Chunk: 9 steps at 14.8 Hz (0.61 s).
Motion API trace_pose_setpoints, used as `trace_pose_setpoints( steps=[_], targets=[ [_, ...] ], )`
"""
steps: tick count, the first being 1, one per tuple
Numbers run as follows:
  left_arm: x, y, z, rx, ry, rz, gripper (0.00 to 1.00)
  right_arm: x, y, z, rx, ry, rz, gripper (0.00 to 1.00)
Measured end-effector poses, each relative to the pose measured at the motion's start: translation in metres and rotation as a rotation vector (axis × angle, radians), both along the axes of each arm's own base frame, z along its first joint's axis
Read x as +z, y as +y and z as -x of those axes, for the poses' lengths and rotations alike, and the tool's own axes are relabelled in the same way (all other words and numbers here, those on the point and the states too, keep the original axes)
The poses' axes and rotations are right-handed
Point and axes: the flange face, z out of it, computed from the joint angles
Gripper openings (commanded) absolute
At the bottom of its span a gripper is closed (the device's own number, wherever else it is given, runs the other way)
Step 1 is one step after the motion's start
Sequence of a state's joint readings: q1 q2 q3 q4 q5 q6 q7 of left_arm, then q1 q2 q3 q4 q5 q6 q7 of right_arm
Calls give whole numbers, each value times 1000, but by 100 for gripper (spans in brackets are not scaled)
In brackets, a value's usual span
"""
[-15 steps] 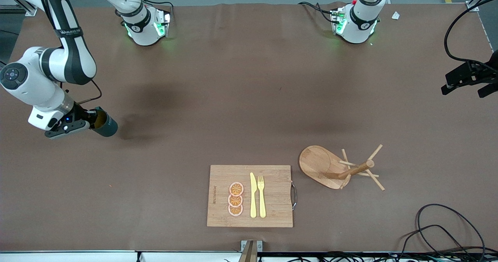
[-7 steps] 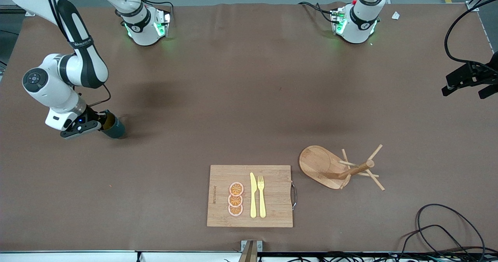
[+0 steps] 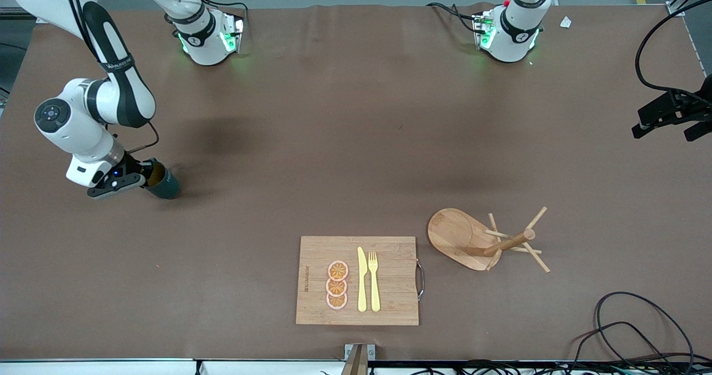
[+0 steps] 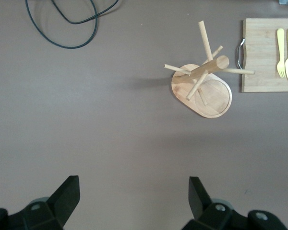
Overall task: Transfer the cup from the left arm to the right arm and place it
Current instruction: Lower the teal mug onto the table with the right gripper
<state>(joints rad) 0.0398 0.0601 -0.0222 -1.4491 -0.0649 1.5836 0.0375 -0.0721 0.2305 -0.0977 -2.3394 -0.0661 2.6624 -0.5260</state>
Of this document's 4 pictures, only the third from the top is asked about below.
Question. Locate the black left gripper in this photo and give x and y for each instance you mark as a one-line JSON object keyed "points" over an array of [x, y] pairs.
{"points": [[675, 105]]}

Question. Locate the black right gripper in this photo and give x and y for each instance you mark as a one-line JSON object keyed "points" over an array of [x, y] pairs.
{"points": [[135, 167]]}

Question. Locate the dark teal ribbed cup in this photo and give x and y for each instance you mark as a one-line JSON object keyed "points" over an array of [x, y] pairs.
{"points": [[169, 188]]}

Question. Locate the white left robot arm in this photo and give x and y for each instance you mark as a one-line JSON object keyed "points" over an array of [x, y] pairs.
{"points": [[512, 41]]}

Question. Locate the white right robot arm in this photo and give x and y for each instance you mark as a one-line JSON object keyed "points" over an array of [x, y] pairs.
{"points": [[89, 119]]}

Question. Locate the table cover sheet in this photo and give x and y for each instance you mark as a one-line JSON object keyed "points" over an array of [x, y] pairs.
{"points": [[278, 141]]}

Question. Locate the small white paper scrap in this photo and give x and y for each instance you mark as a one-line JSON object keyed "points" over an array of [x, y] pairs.
{"points": [[565, 22]]}

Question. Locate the orange citrus slice toy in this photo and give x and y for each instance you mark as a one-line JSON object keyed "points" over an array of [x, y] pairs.
{"points": [[337, 270], [336, 301], [336, 287]]}

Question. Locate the yellow plastic knife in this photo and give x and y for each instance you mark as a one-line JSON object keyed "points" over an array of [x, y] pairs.
{"points": [[362, 286]]}

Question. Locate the yellow plastic fork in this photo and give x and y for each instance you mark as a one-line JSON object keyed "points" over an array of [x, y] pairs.
{"points": [[374, 291]]}

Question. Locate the wooden mug tree stand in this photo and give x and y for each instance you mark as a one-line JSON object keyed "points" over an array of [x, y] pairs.
{"points": [[450, 236]]}

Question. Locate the bamboo cutting board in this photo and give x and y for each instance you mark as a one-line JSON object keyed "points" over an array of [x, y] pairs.
{"points": [[389, 275]]}

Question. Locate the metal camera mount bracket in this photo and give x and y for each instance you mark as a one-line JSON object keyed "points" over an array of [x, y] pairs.
{"points": [[359, 358]]}

